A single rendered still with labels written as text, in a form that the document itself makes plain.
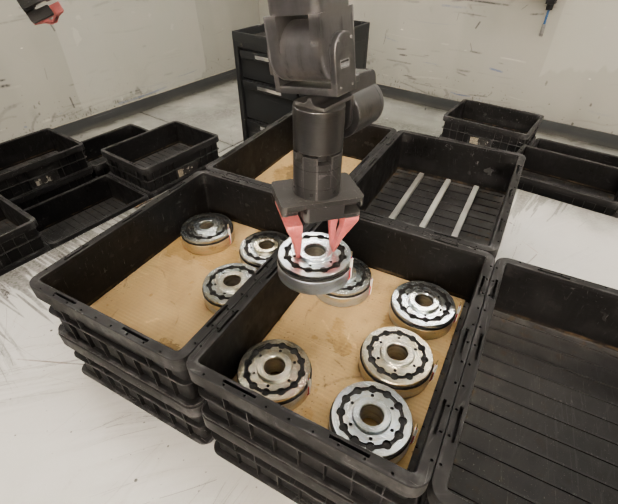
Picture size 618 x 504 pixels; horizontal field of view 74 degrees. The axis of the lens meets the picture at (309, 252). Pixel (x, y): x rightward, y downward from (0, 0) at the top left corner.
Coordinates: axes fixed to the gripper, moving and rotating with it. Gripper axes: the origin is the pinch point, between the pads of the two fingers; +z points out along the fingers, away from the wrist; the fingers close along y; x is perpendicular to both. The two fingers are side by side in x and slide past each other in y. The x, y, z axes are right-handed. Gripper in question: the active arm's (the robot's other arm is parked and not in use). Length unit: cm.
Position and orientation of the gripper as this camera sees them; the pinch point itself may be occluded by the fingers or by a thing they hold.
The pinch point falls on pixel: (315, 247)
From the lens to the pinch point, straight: 56.1
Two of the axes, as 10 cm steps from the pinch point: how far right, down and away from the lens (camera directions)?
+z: -0.1, 7.8, 6.2
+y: -9.6, 1.6, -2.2
